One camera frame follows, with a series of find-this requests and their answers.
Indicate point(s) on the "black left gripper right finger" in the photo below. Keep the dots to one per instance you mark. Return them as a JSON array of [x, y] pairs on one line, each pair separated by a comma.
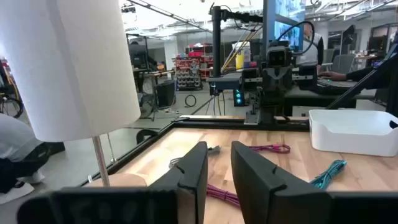
[[264, 193]]

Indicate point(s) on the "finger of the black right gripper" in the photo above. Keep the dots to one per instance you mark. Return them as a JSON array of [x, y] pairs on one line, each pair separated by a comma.
[[270, 79], [285, 79]]

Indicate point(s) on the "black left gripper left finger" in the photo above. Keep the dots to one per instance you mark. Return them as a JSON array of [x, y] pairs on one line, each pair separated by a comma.
[[186, 199]]

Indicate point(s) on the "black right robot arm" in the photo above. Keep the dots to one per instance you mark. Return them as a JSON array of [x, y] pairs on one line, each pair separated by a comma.
[[270, 109]]

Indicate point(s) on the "black desk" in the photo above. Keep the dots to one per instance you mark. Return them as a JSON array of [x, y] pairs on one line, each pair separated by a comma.
[[311, 96]]

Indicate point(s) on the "person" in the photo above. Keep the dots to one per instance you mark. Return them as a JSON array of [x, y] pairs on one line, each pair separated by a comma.
[[15, 137], [311, 49], [357, 74]]

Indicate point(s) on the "black keyboard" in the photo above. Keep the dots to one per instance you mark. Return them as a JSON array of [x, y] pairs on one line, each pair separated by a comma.
[[337, 83]]

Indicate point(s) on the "black box with lights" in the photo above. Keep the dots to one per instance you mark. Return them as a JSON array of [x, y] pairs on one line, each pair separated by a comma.
[[238, 98]]

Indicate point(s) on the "grey office chair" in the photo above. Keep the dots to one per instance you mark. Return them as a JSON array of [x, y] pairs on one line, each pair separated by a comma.
[[342, 63]]

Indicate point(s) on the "grey cart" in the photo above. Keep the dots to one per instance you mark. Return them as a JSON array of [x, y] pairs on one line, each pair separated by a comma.
[[225, 81]]

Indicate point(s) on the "white plastic bin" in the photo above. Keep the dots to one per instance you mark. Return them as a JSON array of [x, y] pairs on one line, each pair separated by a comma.
[[351, 137]]

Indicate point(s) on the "red parts shelving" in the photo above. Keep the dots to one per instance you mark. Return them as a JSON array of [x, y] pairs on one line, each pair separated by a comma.
[[191, 68]]

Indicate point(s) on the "black computer tower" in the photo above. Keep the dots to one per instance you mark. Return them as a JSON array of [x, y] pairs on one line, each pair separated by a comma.
[[165, 93]]

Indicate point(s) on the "white shade wooden base lamp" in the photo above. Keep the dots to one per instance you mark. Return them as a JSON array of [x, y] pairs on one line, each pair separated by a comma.
[[68, 62]]

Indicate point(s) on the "bicycle wheel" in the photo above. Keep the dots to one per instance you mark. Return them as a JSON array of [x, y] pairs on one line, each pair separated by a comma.
[[19, 107]]

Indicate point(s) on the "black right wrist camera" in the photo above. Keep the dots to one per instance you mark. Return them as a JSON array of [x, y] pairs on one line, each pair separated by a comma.
[[276, 57]]

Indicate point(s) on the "black camera stand pole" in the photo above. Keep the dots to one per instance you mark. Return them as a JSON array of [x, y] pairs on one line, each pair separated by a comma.
[[216, 46]]

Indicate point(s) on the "blue wall screen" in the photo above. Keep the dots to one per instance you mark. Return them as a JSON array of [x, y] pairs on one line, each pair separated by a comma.
[[286, 12]]

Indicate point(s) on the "black aluminium table frame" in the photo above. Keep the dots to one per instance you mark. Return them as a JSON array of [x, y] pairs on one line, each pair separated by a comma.
[[217, 124]]

